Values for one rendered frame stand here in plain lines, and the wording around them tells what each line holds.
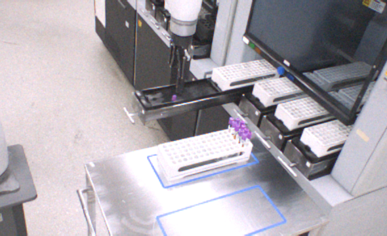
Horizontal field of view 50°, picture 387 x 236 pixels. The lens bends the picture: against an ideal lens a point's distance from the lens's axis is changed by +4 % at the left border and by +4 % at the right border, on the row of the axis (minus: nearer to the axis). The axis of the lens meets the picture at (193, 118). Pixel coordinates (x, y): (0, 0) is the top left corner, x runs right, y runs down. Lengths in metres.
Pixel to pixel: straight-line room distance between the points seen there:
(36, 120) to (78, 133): 0.28
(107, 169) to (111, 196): 0.11
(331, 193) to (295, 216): 0.28
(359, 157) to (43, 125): 1.93
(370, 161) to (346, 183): 0.14
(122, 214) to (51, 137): 1.55
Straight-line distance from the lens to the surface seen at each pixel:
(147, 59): 2.56
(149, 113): 1.52
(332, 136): 1.52
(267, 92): 1.64
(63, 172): 2.41
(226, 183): 1.26
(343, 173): 1.50
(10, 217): 1.48
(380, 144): 1.37
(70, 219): 2.19
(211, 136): 1.33
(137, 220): 1.14
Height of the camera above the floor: 1.72
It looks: 38 degrees down
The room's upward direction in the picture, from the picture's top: 9 degrees clockwise
